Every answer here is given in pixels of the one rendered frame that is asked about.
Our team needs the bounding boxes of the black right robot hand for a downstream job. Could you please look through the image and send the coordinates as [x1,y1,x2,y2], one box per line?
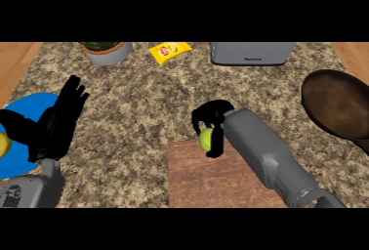
[191,99,237,159]

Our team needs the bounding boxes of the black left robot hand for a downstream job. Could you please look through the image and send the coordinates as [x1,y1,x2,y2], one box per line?
[0,74,92,164]

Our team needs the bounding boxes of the green pear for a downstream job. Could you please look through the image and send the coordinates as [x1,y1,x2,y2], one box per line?
[199,127,216,153]

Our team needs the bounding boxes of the brown wooden cutting board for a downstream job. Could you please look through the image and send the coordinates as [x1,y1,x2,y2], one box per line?
[166,140,290,209]

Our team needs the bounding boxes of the blue plate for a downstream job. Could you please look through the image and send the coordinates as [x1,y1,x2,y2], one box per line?
[0,92,61,180]

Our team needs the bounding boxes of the yellow fruit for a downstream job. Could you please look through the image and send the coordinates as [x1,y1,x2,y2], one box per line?
[0,132,14,159]

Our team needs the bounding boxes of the yellow chip bag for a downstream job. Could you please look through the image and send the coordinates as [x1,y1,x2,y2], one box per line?
[148,42,194,65]

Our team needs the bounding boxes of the grey plant pot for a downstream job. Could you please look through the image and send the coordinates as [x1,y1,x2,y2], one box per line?
[79,42,135,66]

